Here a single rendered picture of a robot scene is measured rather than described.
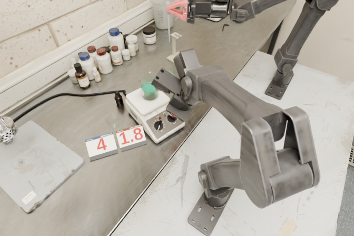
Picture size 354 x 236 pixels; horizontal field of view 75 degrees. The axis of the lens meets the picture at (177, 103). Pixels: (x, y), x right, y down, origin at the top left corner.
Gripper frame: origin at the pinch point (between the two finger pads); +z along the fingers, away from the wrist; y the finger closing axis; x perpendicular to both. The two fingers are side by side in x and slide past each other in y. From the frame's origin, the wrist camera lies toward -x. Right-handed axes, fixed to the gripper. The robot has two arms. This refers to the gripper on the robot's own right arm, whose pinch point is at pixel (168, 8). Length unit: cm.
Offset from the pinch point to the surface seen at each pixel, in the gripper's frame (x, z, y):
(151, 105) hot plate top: 23.4, 4.4, 24.3
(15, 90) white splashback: 25, 58, 17
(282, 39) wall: 65, -84, -95
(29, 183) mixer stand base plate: 31, 38, 51
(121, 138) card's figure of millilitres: 29.9, 14.0, 34.2
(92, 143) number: 29, 23, 37
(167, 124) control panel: 28.0, -1.3, 28.5
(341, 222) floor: 122, -108, 26
